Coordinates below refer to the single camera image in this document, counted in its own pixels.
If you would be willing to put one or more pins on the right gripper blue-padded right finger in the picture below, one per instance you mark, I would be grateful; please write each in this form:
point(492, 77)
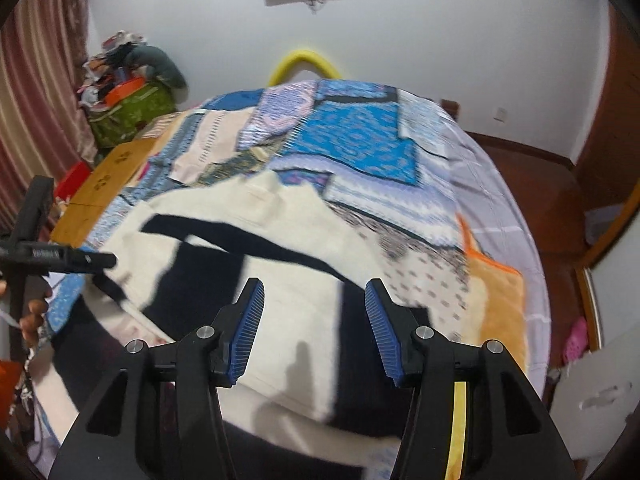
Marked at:
point(399, 333)

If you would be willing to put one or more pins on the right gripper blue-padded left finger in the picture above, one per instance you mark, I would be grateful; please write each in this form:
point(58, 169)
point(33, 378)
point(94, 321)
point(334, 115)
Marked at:
point(235, 328)

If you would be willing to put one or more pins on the cream and navy knit sweater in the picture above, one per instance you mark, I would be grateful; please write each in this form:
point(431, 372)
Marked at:
point(314, 401)

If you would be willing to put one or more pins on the person's left hand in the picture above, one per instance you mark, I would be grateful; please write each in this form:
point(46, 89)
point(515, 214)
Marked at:
point(37, 295)

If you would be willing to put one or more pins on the wooden carved board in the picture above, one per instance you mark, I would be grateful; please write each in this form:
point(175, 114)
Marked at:
point(99, 190)

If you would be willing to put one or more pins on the red box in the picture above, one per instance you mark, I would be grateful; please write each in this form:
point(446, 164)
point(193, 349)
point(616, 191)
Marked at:
point(73, 180)

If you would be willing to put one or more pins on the orange fleece blanket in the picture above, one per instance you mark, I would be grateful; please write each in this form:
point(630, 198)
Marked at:
point(496, 301)

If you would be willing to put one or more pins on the striped red curtain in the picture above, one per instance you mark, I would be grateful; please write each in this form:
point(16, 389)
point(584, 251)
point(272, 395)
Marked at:
point(44, 131)

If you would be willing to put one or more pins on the grey checked bed sheet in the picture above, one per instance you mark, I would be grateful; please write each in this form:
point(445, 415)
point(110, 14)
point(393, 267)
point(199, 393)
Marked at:
point(497, 223)

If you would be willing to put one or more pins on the green patterned storage bag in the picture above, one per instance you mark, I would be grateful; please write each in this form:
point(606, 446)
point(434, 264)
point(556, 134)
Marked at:
point(121, 122)

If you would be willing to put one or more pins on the blue patchwork bedspread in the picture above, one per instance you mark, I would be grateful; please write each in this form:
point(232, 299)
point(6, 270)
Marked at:
point(375, 155)

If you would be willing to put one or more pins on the pink slipper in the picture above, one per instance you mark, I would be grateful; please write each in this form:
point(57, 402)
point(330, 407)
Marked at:
point(577, 341)

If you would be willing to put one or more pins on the orange box on bag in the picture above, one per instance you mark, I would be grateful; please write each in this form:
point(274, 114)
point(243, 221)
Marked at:
point(122, 91)

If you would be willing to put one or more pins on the wooden wardrobe door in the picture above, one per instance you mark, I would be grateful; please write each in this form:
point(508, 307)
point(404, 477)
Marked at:
point(607, 169)

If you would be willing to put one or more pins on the yellow curved foam tube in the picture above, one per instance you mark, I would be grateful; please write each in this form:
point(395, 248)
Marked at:
point(306, 59)

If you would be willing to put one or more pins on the white wall socket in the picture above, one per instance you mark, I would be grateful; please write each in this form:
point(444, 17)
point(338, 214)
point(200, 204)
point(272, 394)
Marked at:
point(500, 114)

